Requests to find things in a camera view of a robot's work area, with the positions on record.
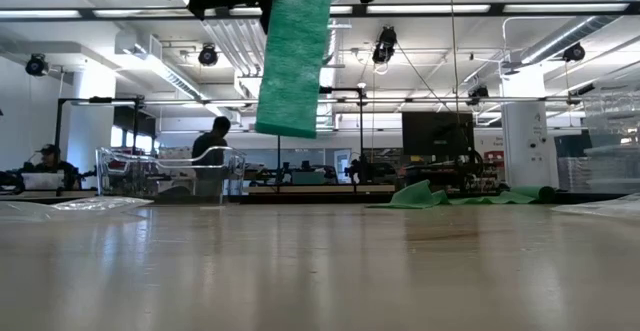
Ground thin hanging cord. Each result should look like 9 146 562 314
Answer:
446 0 461 122

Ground clear plastic bag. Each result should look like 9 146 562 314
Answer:
0 195 155 222
551 192 640 221

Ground clear plastic container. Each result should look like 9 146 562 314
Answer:
94 145 248 205

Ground white ceiling pipes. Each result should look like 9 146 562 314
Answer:
199 15 277 78

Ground black monitor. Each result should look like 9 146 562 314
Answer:
401 111 476 158

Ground white rectangular air duct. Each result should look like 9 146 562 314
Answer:
113 29 241 125

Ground silver round air duct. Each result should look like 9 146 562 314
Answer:
519 0 640 67

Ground dark green bandage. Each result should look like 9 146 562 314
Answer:
367 179 557 210

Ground stack of clear bins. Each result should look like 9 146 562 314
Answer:
556 84 640 195

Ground person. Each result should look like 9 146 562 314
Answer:
22 143 82 191
191 115 233 182

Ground black overhead light bar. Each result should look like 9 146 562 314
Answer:
0 1 640 21

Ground black ceiling cable reel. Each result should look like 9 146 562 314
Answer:
371 25 399 66
24 53 50 78
197 43 220 68
562 42 587 64
466 84 491 107

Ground teal elastic bandage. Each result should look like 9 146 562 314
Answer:
254 0 351 140

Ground white building column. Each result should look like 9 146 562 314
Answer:
500 65 560 191
66 68 117 175

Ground white box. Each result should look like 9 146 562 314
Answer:
19 170 66 191

